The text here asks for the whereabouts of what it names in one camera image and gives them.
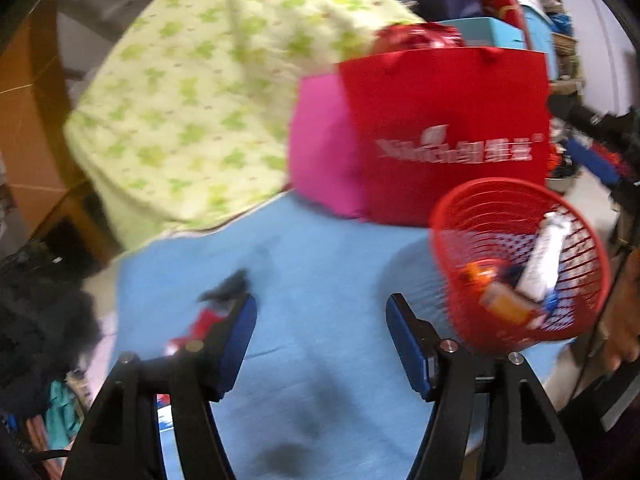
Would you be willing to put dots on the blue plastic storage bin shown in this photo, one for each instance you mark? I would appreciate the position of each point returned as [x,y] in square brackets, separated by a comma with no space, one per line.
[541,38]

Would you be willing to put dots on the light blue fashion box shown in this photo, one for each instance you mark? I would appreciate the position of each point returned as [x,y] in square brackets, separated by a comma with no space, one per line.
[488,32]

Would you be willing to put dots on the red plastic bag on top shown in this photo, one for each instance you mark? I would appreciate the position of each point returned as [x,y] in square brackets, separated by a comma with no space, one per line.
[403,37]

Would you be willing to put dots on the green clover quilt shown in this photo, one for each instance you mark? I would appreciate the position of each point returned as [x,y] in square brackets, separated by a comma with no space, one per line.
[185,125]

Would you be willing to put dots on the black plastic bag trash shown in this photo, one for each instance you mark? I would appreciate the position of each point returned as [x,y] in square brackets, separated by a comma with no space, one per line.
[235,286]

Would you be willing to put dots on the red white cigarette box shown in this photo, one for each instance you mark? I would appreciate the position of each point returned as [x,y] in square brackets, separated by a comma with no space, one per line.
[196,331]

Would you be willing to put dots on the pink pillow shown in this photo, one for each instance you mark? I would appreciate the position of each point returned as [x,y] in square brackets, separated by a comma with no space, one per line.
[323,158]

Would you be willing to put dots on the red Nilrich paper bag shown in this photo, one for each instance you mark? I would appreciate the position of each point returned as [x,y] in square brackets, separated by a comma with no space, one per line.
[429,120]

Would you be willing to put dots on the orange box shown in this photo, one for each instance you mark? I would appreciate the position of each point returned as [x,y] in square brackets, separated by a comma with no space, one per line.
[500,300]

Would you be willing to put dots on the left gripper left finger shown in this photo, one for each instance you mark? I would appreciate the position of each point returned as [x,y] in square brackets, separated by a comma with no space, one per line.
[120,437]

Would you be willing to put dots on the person's hand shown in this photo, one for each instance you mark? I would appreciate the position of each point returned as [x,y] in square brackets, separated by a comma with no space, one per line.
[622,321]

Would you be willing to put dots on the light blue blanket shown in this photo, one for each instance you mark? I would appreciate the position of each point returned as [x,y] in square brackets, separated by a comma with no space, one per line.
[321,393]

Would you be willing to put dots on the pile of coloured clothes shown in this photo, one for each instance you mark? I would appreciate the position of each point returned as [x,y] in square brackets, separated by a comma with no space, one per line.
[40,421]

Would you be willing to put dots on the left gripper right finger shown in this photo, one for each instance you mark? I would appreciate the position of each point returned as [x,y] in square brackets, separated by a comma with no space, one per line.
[523,436]

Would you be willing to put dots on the red trash basket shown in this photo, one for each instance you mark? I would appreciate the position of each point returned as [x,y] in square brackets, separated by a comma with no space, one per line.
[483,231]

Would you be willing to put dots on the black fluffy garment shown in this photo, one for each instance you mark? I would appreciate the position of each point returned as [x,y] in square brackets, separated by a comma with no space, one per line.
[48,326]

